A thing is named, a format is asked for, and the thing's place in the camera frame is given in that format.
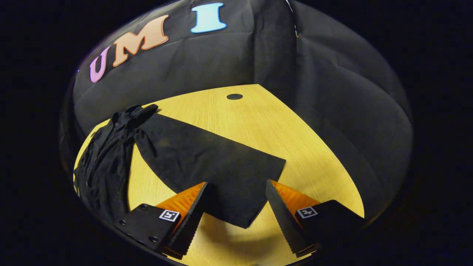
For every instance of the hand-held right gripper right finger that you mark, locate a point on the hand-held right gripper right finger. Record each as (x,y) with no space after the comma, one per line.
(284,221)

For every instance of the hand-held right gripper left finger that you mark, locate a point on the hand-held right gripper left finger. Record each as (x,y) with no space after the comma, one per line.
(188,225)

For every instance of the black collared shirt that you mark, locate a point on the black collared shirt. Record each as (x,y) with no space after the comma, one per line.
(207,166)

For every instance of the black backdrop cloth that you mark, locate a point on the black backdrop cloth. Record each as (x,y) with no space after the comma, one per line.
(221,59)

